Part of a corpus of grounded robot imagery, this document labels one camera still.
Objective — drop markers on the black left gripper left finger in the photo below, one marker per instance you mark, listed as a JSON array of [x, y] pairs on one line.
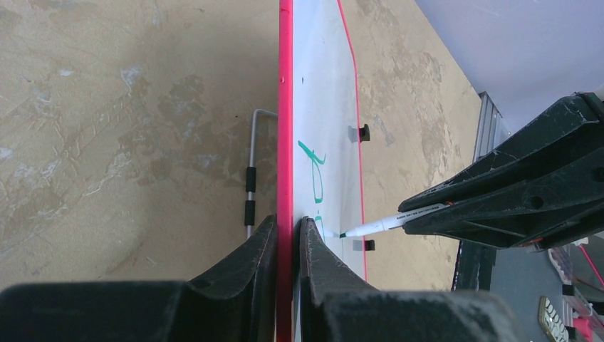
[[232, 301]]

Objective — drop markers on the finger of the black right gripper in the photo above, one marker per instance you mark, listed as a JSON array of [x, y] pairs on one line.
[[564, 132], [558, 208]]

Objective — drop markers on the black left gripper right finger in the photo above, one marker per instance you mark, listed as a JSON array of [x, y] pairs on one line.
[[337, 305]]

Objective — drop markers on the white green whiteboard marker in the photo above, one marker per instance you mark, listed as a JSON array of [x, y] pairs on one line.
[[392, 222]]

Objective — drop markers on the pink framed whiteboard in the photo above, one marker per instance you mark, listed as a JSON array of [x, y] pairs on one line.
[[319, 168]]

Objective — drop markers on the black whiteboard stand foot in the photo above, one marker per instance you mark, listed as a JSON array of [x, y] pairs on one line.
[[364, 133], [369, 245]]

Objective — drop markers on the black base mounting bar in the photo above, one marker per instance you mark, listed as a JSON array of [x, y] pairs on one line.
[[473, 267]]

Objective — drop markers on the aluminium frame rail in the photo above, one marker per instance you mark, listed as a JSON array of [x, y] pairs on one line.
[[492, 130]]

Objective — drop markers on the grey wire whiteboard stand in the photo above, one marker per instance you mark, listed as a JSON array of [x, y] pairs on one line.
[[251, 172]]

